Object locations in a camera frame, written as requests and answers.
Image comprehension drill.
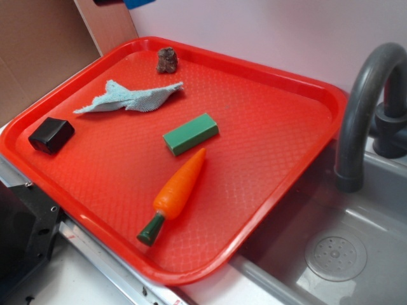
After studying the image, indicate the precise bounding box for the green rectangular block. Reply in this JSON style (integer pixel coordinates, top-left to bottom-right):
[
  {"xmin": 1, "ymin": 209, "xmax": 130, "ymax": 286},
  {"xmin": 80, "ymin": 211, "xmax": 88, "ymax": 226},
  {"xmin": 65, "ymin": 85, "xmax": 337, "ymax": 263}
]
[{"xmin": 163, "ymin": 113, "xmax": 219, "ymax": 156}]

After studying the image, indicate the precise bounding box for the black square block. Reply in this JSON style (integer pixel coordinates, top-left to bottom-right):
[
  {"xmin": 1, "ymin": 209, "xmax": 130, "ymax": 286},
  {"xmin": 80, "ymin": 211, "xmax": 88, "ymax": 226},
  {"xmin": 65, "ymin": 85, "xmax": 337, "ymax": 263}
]
[{"xmin": 28, "ymin": 117, "xmax": 75, "ymax": 155}]

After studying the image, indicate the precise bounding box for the red plastic tray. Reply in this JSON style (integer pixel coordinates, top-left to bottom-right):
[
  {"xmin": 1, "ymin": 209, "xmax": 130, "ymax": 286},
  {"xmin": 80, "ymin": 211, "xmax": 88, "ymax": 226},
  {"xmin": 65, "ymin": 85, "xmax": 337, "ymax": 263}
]
[{"xmin": 1, "ymin": 37, "xmax": 347, "ymax": 286}]

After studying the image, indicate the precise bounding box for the orange toy carrot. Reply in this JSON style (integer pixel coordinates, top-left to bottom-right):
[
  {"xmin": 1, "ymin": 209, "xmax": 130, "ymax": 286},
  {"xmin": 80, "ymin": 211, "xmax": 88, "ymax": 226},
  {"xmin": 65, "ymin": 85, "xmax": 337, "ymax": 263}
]
[{"xmin": 137, "ymin": 148, "xmax": 206, "ymax": 247}]

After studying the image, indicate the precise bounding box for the brown rock chunk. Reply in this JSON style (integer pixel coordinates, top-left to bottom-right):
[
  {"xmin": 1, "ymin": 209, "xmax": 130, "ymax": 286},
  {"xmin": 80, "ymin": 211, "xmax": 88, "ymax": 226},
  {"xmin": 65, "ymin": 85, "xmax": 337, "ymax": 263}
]
[{"xmin": 156, "ymin": 47, "xmax": 178, "ymax": 73}]

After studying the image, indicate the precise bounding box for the teal knitted cloth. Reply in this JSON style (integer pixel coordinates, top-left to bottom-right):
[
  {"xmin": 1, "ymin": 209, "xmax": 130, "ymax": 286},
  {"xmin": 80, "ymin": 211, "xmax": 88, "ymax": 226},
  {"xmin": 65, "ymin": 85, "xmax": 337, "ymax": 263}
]
[{"xmin": 73, "ymin": 80, "xmax": 183, "ymax": 114}]

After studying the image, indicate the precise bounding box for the grey toy sink basin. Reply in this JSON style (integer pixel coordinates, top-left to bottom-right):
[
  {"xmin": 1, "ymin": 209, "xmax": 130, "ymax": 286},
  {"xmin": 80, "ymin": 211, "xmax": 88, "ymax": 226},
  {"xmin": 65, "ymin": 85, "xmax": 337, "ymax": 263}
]
[{"xmin": 231, "ymin": 144, "xmax": 406, "ymax": 304}]

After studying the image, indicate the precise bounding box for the blue object at top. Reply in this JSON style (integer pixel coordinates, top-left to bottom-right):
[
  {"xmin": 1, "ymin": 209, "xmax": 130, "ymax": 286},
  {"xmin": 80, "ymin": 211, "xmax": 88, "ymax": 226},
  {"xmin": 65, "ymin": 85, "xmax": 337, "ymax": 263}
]
[{"xmin": 123, "ymin": 0, "xmax": 155, "ymax": 10}]

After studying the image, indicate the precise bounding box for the sink drain strainer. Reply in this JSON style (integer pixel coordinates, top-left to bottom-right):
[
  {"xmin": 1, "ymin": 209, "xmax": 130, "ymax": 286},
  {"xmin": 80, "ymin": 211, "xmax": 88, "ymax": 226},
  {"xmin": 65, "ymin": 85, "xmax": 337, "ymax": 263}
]
[{"xmin": 305, "ymin": 231, "xmax": 368, "ymax": 282}]

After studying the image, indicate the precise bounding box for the grey toy faucet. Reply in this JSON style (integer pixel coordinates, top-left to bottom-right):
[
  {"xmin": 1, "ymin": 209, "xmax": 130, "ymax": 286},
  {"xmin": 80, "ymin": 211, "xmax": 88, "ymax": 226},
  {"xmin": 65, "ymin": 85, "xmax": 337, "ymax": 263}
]
[{"xmin": 335, "ymin": 43, "xmax": 406, "ymax": 193}]

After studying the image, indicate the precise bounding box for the brown cardboard box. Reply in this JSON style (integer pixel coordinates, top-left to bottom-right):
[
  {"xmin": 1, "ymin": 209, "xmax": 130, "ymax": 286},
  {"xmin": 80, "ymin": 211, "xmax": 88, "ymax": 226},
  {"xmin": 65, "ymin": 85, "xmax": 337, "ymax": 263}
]
[{"xmin": 1, "ymin": 1, "xmax": 138, "ymax": 125}]

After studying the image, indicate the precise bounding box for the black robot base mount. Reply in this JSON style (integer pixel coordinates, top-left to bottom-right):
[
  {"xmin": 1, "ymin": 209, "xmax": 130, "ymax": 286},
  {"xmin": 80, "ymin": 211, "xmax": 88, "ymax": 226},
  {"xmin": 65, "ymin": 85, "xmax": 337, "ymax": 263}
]
[{"xmin": 1, "ymin": 184, "xmax": 62, "ymax": 304}]

